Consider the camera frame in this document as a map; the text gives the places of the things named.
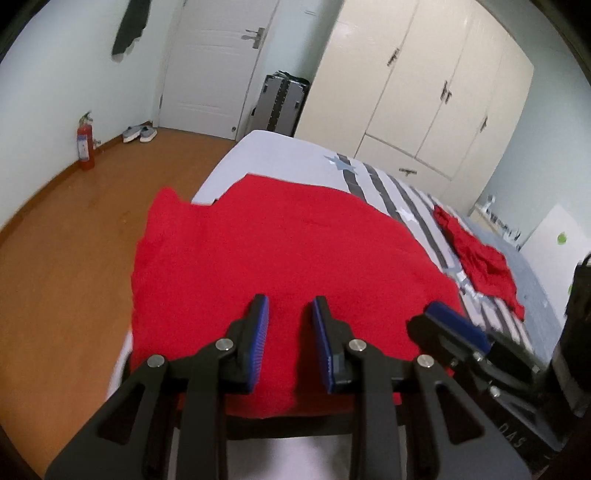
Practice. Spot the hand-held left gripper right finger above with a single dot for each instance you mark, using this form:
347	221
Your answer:
323	350

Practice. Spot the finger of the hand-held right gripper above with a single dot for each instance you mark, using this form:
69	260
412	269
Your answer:
457	323

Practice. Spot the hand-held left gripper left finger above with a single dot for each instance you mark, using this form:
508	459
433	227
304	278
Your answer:
261	341

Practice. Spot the large red garment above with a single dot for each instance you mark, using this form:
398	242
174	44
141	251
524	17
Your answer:
286	240

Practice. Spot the small crumpled red garment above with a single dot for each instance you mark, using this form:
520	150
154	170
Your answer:
485	267

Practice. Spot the white board with green sticker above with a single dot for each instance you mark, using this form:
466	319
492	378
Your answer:
549	258

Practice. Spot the bedside table with small items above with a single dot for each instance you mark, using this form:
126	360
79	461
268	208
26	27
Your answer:
489	205

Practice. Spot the grey white striped blanket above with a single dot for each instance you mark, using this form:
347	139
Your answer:
415	203

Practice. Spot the bed with pale sheet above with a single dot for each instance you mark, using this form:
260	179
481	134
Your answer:
277	152

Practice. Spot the cream wardrobe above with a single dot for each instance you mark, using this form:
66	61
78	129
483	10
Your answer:
415	92

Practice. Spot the grey sneaker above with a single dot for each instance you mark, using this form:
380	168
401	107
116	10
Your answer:
148	134
131	134

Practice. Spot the silver suitcase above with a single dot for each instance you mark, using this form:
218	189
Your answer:
277	106

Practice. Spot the red fire extinguisher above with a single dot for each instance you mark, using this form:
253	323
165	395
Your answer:
85	147

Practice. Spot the white door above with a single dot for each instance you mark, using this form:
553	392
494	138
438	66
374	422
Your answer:
207	69

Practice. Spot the dark hanging garment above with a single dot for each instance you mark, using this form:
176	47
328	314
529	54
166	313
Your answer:
131	27

